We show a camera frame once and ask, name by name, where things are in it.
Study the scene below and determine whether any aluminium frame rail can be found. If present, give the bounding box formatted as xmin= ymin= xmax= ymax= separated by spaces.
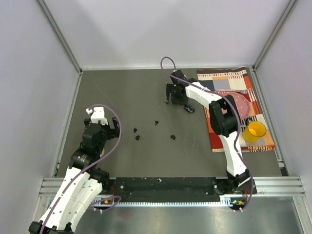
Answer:
xmin=29 ymin=174 xmax=311 ymax=234

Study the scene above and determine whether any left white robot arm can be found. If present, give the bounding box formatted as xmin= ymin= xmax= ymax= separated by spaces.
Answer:
xmin=28 ymin=117 xmax=120 ymax=234

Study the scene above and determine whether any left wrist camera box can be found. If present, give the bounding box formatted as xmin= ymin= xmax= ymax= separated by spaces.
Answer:
xmin=86 ymin=107 xmax=108 ymax=125

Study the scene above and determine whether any pink dotted plate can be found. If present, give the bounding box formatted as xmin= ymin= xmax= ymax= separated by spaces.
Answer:
xmin=217 ymin=91 xmax=251 ymax=120

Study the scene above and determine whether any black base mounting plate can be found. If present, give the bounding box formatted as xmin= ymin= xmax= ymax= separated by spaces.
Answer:
xmin=107 ymin=177 xmax=256 ymax=203

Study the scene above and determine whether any glossy black charging case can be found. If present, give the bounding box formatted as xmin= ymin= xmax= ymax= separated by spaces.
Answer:
xmin=184 ymin=104 xmax=195 ymax=114

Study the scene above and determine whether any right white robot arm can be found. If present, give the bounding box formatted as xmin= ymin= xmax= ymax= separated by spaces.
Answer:
xmin=166 ymin=70 xmax=255 ymax=194

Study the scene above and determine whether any orange patterned cloth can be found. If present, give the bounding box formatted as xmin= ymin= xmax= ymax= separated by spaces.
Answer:
xmin=196 ymin=66 xmax=276 ymax=153

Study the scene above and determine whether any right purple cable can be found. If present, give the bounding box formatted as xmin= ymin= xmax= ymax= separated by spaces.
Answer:
xmin=160 ymin=57 xmax=255 ymax=212

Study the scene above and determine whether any purple cable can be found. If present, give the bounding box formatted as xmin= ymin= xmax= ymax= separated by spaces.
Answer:
xmin=39 ymin=104 xmax=122 ymax=234
xmin=160 ymin=57 xmax=255 ymax=212

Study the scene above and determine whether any yellow translucent cup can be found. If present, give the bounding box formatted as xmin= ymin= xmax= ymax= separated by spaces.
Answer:
xmin=243 ymin=121 xmax=267 ymax=143

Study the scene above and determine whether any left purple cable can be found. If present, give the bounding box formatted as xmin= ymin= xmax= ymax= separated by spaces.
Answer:
xmin=39 ymin=104 xmax=122 ymax=234

